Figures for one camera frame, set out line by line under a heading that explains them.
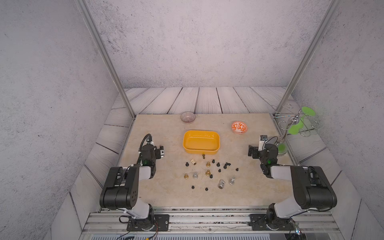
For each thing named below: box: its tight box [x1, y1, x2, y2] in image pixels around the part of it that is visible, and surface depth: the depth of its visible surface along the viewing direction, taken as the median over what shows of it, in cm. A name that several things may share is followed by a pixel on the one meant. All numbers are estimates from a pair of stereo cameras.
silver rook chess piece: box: [218, 179, 226, 189], surface depth 87 cm
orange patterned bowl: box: [231, 121, 248, 134], surface depth 113 cm
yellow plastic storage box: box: [183, 130, 221, 155], surface depth 105 cm
